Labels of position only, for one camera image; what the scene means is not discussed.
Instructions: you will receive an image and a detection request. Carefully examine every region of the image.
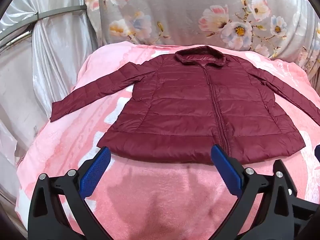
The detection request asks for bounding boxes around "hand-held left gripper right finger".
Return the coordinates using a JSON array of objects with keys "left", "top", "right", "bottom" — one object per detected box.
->
[{"left": 211, "top": 144, "right": 298, "bottom": 240}]

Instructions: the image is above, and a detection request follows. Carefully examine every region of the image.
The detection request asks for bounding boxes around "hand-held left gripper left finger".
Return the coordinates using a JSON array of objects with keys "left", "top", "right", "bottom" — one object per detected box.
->
[{"left": 28, "top": 146, "right": 112, "bottom": 240}]

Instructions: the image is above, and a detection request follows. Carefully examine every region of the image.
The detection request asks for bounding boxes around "maroon quilted jacket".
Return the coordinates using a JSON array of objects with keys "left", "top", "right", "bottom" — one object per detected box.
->
[{"left": 50, "top": 45, "right": 320, "bottom": 165}]

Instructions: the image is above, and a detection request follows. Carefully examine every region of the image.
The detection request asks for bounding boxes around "pink printed blanket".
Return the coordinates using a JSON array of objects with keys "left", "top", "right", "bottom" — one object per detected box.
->
[{"left": 15, "top": 41, "right": 320, "bottom": 240}]

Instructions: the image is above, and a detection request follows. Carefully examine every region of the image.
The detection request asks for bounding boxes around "white satin curtain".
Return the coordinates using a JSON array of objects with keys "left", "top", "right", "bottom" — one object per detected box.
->
[{"left": 0, "top": 0, "right": 102, "bottom": 173}]

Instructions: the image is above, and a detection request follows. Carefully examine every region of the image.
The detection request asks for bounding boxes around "grey floral quilt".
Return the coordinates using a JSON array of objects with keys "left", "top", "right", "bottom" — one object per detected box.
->
[{"left": 85, "top": 0, "right": 320, "bottom": 80}]

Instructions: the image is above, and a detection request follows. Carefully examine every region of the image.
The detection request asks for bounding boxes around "grey metal rail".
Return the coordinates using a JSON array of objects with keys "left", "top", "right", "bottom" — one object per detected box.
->
[
  {"left": 0, "top": 4, "right": 87, "bottom": 40},
  {"left": 0, "top": 29, "right": 34, "bottom": 52}
]

